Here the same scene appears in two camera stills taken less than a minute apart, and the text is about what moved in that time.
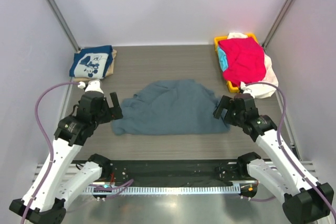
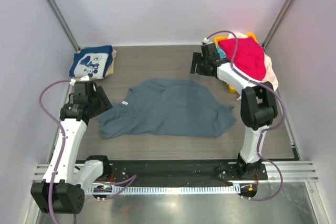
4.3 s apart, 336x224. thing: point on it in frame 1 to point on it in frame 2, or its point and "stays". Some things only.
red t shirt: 245,60 stays
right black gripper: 224,103 to 197,59
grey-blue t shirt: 172,107 stays
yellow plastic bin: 232,88 stays
